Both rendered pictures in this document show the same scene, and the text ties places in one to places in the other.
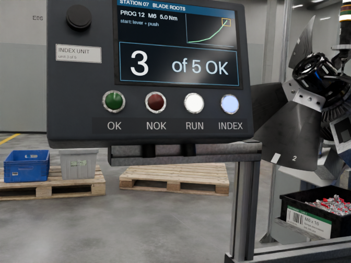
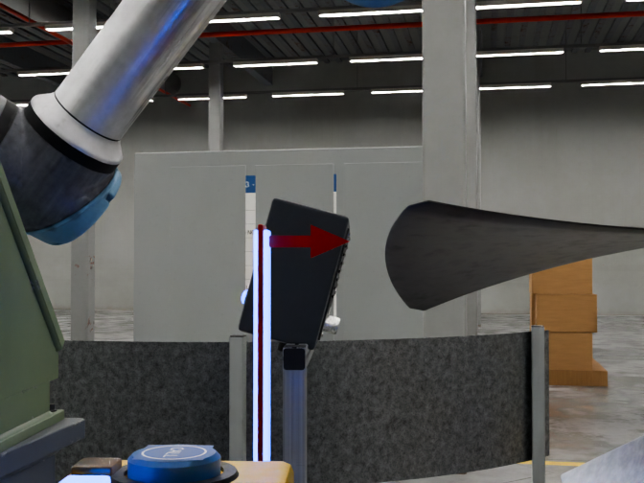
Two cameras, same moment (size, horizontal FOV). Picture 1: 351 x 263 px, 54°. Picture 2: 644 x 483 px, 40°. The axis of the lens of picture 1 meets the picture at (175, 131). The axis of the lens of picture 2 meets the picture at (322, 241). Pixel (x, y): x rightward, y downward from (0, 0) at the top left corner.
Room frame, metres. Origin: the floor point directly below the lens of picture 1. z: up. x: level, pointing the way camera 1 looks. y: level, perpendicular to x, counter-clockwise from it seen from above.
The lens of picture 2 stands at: (1.00, -1.19, 1.16)
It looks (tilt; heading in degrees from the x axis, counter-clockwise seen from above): 1 degrees up; 111
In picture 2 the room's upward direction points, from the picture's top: straight up
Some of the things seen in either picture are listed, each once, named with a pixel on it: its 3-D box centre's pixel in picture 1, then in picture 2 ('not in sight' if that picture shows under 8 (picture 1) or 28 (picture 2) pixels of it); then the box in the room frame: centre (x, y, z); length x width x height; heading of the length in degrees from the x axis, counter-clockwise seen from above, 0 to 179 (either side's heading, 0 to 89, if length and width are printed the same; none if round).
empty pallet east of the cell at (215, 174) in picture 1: (177, 175); not in sight; (4.11, -0.04, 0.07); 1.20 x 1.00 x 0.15; 85
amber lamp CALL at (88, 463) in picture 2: not in sight; (97, 468); (0.77, -0.86, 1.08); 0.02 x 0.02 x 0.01; 19
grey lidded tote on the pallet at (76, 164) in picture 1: (77, 158); not in sight; (3.74, 1.07, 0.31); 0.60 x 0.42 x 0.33; 18
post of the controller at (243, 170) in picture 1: (245, 200); (294, 421); (0.54, -0.12, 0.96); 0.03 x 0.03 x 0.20; 19
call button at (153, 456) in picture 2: not in sight; (174, 468); (0.80, -0.85, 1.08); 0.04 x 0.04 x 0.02
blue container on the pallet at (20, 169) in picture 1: (28, 165); not in sight; (3.58, 1.55, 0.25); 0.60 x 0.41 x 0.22; 18
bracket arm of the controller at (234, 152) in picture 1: (188, 152); (299, 350); (0.51, -0.02, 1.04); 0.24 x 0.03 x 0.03; 109
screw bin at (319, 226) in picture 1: (334, 212); not in sight; (0.82, -0.40, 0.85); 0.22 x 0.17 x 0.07; 123
